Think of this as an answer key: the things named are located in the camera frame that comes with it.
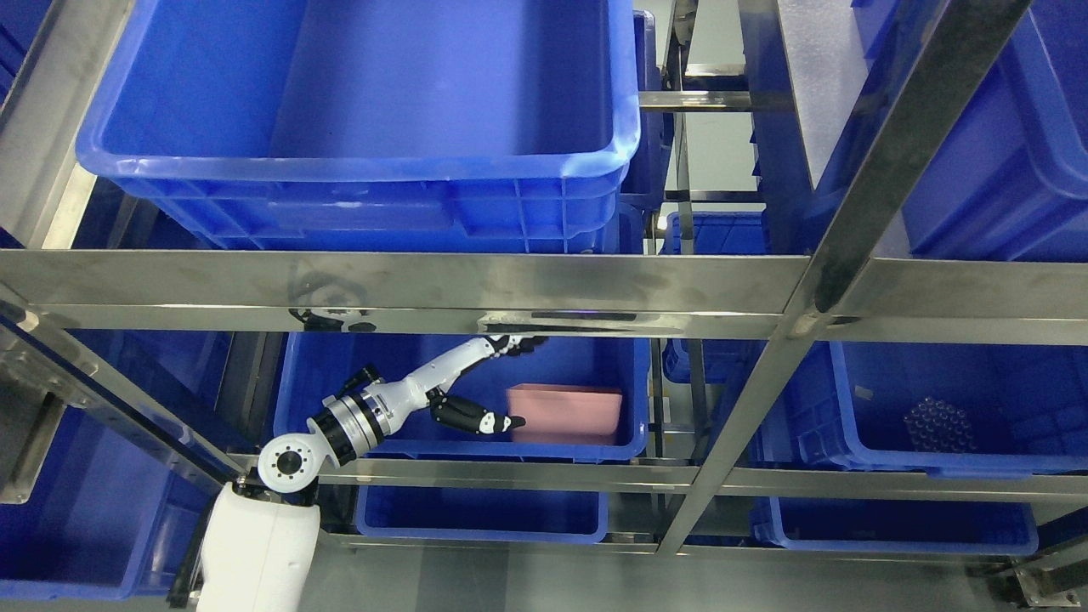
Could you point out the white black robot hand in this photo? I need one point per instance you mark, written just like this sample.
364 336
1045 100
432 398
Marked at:
425 387

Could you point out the pink plastic storage box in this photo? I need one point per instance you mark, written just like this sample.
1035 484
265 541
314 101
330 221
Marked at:
565 415

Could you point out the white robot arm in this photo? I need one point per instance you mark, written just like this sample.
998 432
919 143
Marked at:
256 542

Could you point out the steel shelf rack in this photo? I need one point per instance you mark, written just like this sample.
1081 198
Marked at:
843 291

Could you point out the blue target bin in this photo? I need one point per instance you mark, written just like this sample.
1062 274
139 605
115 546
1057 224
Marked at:
316 365

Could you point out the blue bin lower centre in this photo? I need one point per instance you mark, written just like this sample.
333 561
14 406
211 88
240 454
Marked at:
433 513

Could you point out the large blue top bin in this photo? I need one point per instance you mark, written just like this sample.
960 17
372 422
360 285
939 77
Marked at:
380 126

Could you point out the blue bin far left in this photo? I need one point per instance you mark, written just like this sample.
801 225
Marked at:
105 520

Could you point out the blue bin lower right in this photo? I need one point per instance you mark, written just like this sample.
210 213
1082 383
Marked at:
894 526

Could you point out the blue bin right middle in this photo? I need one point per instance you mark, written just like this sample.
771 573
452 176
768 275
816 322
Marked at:
949 410

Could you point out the blue bin upper right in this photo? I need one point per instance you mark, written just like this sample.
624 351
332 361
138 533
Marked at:
1009 183

